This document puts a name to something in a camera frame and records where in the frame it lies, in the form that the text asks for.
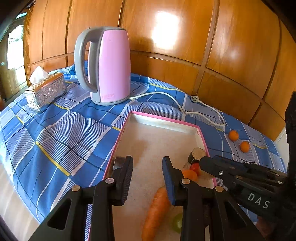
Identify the pink electric kettle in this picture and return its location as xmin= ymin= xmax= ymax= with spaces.
xmin=74 ymin=26 xmax=131 ymax=105

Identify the red tomato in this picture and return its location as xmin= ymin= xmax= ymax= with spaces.
xmin=190 ymin=163 xmax=202 ymax=176

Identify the orange carrot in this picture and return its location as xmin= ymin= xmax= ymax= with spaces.
xmin=142 ymin=186 xmax=171 ymax=240

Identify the green lime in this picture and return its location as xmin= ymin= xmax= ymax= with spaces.
xmin=172 ymin=213 xmax=183 ymax=233

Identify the orange tangerine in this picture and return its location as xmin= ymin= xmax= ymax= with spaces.
xmin=240 ymin=141 xmax=250 ymax=153
xmin=228 ymin=130 xmax=239 ymax=142
xmin=182 ymin=169 xmax=198 ymax=182

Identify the wooden panelled headboard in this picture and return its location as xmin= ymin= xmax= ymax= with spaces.
xmin=24 ymin=1 xmax=295 ymax=140

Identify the blue plaid bedsheet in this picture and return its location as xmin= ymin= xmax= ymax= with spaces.
xmin=1 ymin=67 xmax=286 ymax=237

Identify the silver tissue box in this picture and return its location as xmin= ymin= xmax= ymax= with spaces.
xmin=24 ymin=66 xmax=66 ymax=112

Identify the dark eggplant chunk small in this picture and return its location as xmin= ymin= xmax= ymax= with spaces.
xmin=188 ymin=148 xmax=207 ymax=165

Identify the white kettle power cable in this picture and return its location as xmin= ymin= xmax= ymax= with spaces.
xmin=129 ymin=91 xmax=226 ymax=127

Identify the pink cardboard box tray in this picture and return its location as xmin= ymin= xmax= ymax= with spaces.
xmin=104 ymin=111 xmax=208 ymax=240

